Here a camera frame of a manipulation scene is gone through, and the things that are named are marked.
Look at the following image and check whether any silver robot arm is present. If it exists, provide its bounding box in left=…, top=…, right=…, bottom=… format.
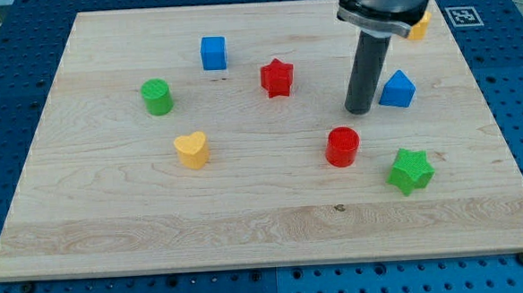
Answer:
left=337, top=0, right=429, bottom=115

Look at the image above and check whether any white fiducial marker tag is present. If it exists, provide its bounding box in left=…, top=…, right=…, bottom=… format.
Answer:
left=444, top=5, right=484, bottom=28

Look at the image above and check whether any grey flange mount plate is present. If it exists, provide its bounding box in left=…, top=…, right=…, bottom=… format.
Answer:
left=337, top=0, right=429, bottom=39

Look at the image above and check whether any yellow block behind arm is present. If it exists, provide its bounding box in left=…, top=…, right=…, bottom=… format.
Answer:
left=407, top=12, right=432, bottom=41

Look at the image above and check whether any blue cube block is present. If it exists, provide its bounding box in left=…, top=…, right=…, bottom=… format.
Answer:
left=200, top=36, right=227, bottom=71

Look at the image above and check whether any green cylinder block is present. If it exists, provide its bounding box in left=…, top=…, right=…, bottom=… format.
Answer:
left=140, top=78, right=173, bottom=116

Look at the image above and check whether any wooden board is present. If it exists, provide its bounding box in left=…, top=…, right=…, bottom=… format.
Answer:
left=0, top=0, right=523, bottom=282

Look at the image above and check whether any red star block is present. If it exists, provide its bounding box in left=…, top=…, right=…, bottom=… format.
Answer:
left=260, top=58, right=294, bottom=99

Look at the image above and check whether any yellow heart block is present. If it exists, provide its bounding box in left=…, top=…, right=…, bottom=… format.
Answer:
left=174, top=131, right=210, bottom=169

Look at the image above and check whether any red cylinder block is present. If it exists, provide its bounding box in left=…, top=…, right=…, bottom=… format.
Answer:
left=324, top=126, right=360, bottom=168

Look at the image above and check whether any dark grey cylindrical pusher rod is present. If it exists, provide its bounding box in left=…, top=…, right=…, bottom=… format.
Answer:
left=345, top=31, right=391, bottom=116

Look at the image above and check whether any green star block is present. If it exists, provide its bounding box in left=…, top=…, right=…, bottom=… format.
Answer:
left=386, top=148, right=435, bottom=196

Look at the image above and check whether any blue triangle block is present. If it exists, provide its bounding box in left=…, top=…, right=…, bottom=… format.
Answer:
left=379, top=70, right=416, bottom=108

